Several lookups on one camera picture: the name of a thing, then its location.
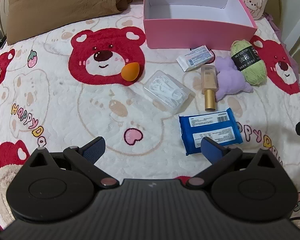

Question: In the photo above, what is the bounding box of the clear floss pick box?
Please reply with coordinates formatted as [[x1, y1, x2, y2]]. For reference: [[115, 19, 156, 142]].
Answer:
[[143, 70, 195, 113]]

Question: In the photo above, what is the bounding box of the red bear print blanket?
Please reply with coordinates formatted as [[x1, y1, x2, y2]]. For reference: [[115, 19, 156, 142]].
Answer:
[[0, 0, 300, 230]]

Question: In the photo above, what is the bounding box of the brown pillow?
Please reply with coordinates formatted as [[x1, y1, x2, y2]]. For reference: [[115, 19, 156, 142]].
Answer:
[[6, 0, 130, 45]]

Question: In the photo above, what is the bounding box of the beige foundation bottle gold cap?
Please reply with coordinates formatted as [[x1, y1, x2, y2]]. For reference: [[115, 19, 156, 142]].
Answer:
[[200, 65, 219, 112]]

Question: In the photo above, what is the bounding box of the green yarn ball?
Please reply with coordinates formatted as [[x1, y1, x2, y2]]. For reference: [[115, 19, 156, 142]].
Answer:
[[230, 39, 267, 85]]

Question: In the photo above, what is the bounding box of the pink cardboard box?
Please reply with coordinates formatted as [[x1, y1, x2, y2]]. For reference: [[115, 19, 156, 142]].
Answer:
[[143, 0, 258, 51]]

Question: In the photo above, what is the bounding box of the orange makeup sponge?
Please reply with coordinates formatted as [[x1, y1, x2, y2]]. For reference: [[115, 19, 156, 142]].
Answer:
[[121, 62, 140, 82]]

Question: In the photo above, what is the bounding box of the white tissue packet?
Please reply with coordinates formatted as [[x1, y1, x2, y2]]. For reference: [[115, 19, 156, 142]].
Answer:
[[176, 45, 215, 72]]

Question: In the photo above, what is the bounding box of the blue wet wipes pack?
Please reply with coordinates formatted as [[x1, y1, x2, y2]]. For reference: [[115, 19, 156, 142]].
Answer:
[[179, 107, 244, 155]]

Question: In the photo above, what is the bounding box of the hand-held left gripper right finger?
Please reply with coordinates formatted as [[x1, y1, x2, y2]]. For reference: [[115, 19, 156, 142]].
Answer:
[[185, 137, 283, 189]]

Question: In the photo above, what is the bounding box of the purple plush toy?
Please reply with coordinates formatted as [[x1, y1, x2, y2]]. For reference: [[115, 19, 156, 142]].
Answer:
[[214, 56, 253, 102]]

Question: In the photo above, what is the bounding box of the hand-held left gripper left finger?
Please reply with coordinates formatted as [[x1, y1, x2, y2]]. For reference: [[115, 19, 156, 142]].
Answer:
[[22, 137, 120, 189]]

